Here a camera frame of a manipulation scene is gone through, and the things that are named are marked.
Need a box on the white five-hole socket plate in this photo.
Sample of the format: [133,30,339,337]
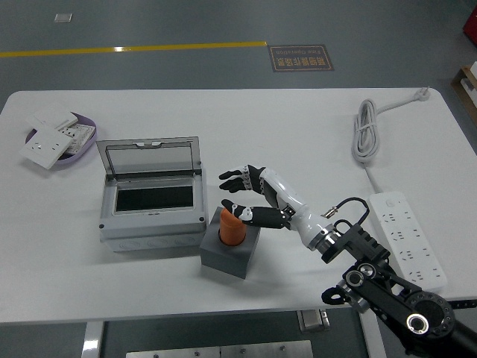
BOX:
[19,126,75,171]

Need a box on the grey cube with round hole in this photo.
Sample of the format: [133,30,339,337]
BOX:
[199,207,262,280]

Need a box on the brown floor sign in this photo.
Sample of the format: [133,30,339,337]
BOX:
[268,44,335,73]

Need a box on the orange cylinder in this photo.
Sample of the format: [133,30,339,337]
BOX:
[218,207,247,248]

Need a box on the wooden crate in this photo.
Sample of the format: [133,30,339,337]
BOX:
[450,61,477,126]

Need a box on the red box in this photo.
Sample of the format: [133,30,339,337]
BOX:
[461,5,477,40]

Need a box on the white wall switch plate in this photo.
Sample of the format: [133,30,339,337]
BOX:
[25,103,80,131]

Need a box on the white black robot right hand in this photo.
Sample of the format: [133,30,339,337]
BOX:
[218,163,329,251]

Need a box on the grey metal base plate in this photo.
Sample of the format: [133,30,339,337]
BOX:
[125,339,315,358]

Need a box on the white multi-socket plate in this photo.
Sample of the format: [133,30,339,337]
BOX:
[55,124,96,155]

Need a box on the white table leg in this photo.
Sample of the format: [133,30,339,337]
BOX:
[356,310,388,358]
[80,321,105,358]

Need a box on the white power cord with plug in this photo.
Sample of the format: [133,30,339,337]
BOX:
[352,86,433,195]

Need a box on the grey electrical box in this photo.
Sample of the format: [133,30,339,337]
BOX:
[95,135,208,255]

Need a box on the purple oval tray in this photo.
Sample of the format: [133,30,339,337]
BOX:
[24,111,98,172]

